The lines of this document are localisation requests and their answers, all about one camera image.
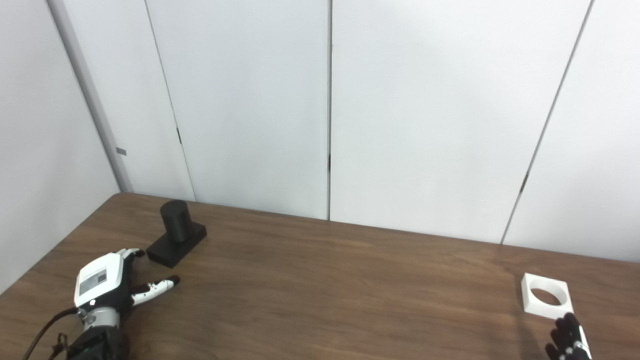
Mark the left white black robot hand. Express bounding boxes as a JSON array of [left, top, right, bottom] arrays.
[[74, 248, 181, 312]]

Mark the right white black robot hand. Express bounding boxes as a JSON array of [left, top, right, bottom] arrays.
[[545, 312, 593, 360]]

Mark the white square piece with hole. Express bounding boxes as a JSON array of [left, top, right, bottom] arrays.
[[520, 272, 574, 321]]

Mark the black peg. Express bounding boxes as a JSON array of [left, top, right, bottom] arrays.
[[146, 199, 208, 269]]

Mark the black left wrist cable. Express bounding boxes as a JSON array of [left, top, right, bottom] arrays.
[[21, 307, 81, 360]]

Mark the gray wall corner post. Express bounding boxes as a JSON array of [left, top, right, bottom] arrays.
[[46, 0, 135, 195]]

